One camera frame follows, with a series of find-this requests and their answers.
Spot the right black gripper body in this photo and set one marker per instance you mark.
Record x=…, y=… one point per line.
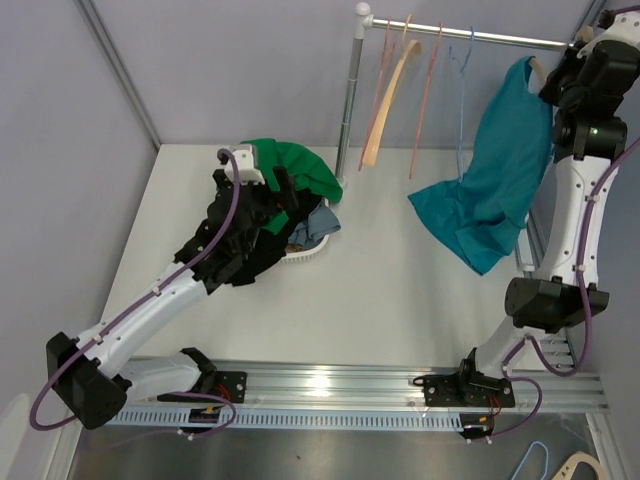
x=560, y=91

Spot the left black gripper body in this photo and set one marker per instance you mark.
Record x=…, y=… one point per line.
x=267, y=203

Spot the black t shirt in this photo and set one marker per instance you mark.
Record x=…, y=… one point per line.
x=270, y=247

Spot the beige wooden hanger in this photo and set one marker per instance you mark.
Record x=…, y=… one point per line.
x=391, y=87
x=583, y=35

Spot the beige t shirt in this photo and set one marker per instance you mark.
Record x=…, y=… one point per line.
x=294, y=248

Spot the green t shirt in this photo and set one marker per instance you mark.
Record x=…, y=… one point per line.
x=308, y=170

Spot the grey blue t shirt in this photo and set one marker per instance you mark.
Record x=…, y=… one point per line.
x=320, y=223

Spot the light blue wire hanger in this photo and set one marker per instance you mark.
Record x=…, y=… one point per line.
x=462, y=65

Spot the pink wire hanger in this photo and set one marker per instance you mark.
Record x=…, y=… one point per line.
x=424, y=100
x=387, y=55

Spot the teal t shirt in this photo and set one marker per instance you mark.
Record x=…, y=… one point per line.
x=479, y=217

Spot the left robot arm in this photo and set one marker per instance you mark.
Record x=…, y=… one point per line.
x=93, y=373

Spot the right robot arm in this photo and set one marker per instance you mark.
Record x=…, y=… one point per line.
x=589, y=141

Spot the blue hanger on floor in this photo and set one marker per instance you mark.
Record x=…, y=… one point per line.
x=534, y=464

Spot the wooden hanger on floor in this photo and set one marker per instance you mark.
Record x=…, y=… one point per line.
x=570, y=466

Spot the white plastic basket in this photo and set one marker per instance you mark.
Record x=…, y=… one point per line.
x=307, y=254

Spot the metal clothes rack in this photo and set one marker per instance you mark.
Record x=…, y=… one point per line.
x=365, y=20

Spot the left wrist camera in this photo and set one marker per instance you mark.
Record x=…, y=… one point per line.
x=241, y=161

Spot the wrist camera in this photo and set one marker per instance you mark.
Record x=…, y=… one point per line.
x=241, y=161
x=624, y=29

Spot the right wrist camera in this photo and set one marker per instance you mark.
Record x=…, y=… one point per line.
x=624, y=29

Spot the white slotted cable duct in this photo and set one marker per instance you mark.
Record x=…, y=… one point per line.
x=293, y=419

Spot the aluminium mounting rail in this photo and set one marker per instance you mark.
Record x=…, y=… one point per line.
x=351, y=328

